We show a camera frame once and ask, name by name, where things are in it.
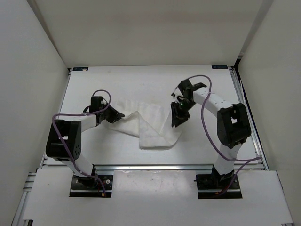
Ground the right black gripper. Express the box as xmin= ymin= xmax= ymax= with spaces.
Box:
xmin=170 ymin=99 xmax=197 ymax=128

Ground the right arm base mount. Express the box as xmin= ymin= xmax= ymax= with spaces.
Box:
xmin=194 ymin=167 xmax=243 ymax=200

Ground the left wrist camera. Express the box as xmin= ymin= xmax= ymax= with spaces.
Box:
xmin=83 ymin=96 xmax=106 ymax=113

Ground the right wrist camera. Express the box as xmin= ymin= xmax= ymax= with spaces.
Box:
xmin=171 ymin=79 xmax=207 ymax=99

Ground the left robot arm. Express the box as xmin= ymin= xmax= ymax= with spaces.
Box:
xmin=46 ymin=104 xmax=125 ymax=188

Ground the white pleated skirt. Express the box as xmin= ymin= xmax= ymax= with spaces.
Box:
xmin=109 ymin=98 xmax=182 ymax=150

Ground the right blue corner label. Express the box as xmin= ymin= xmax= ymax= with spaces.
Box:
xmin=212 ymin=65 xmax=228 ymax=69

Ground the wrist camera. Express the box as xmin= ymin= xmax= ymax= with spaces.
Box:
xmin=171 ymin=79 xmax=207 ymax=99
xmin=83 ymin=96 xmax=106 ymax=113

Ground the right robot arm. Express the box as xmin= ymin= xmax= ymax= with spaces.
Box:
xmin=171 ymin=88 xmax=251 ymax=188

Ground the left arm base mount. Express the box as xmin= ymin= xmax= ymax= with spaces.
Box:
xmin=69 ymin=174 xmax=113 ymax=198

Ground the white front cover board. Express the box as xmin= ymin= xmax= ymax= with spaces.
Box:
xmin=24 ymin=169 xmax=293 ymax=226

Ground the left blue corner label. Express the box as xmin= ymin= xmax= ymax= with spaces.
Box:
xmin=72 ymin=67 xmax=89 ymax=71

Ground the blue corner label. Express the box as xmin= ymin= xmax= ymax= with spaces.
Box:
xmin=212 ymin=65 xmax=228 ymax=69
xmin=72 ymin=67 xmax=89 ymax=71

